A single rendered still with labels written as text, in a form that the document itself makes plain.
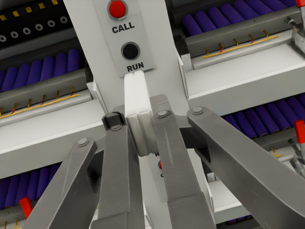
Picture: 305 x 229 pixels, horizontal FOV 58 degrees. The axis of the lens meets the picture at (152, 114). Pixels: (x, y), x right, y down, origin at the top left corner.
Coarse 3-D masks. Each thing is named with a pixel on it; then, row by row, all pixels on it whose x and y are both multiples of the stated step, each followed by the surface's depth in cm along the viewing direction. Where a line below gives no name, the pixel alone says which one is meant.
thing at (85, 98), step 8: (88, 96) 36; (56, 104) 37; (64, 104) 36; (72, 104) 36; (32, 112) 36; (40, 112) 36; (48, 112) 37; (0, 120) 37; (8, 120) 36; (16, 120) 37
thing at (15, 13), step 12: (36, 0) 41; (48, 0) 41; (60, 0) 41; (0, 12) 41; (12, 12) 41; (24, 12) 41; (36, 12) 42; (48, 12) 42; (60, 12) 43; (0, 24) 42; (12, 24) 42; (24, 24) 43; (36, 24) 43; (60, 24) 44; (72, 24) 44; (24, 36) 44; (36, 36) 44
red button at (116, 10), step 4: (116, 0) 26; (112, 4) 26; (116, 4) 26; (120, 4) 26; (112, 8) 26; (116, 8) 26; (120, 8) 26; (124, 8) 27; (112, 12) 27; (116, 12) 27; (120, 12) 27; (124, 12) 27; (116, 16) 27; (120, 16) 27
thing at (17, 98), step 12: (72, 72) 38; (84, 72) 37; (36, 84) 38; (48, 84) 37; (60, 84) 37; (72, 84) 37; (84, 84) 38; (0, 96) 38; (12, 96) 37; (24, 96) 37; (36, 96) 38; (48, 96) 38; (72, 96) 37; (0, 108) 38; (12, 108) 38
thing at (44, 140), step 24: (0, 48) 45; (24, 48) 45; (96, 96) 30; (24, 120) 37; (48, 120) 36; (72, 120) 35; (96, 120) 34; (0, 144) 34; (24, 144) 33; (48, 144) 34; (72, 144) 34; (0, 168) 35; (24, 168) 36
